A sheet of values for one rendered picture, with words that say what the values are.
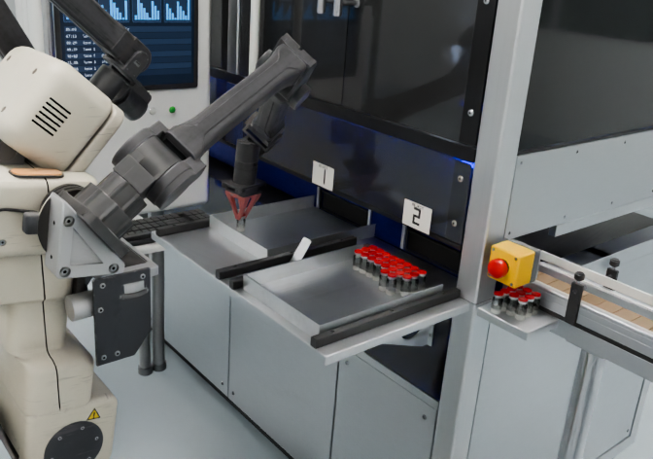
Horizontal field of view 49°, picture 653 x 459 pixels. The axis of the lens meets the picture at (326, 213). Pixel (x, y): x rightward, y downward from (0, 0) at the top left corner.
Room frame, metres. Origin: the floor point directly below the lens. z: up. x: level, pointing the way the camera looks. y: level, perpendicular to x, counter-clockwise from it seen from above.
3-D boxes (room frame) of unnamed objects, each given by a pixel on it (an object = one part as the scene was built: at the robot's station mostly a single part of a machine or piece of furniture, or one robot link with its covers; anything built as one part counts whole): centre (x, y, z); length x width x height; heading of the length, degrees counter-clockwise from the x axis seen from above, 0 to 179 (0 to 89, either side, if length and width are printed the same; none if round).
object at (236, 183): (1.70, 0.21, 1.03); 0.10 x 0.07 x 0.07; 147
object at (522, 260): (1.35, -0.39, 0.99); 0.08 x 0.07 x 0.07; 131
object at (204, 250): (1.55, 0.03, 0.87); 0.70 x 0.48 x 0.02; 41
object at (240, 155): (1.71, 0.20, 1.09); 0.07 x 0.06 x 0.07; 167
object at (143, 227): (1.82, 0.49, 0.82); 0.40 x 0.14 x 0.02; 129
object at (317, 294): (1.39, -0.05, 0.90); 0.34 x 0.26 x 0.04; 130
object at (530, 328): (1.37, -0.43, 0.87); 0.14 x 0.13 x 0.02; 131
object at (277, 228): (1.73, 0.08, 0.90); 0.34 x 0.26 x 0.04; 131
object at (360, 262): (1.46, -0.13, 0.90); 0.18 x 0.02 x 0.05; 40
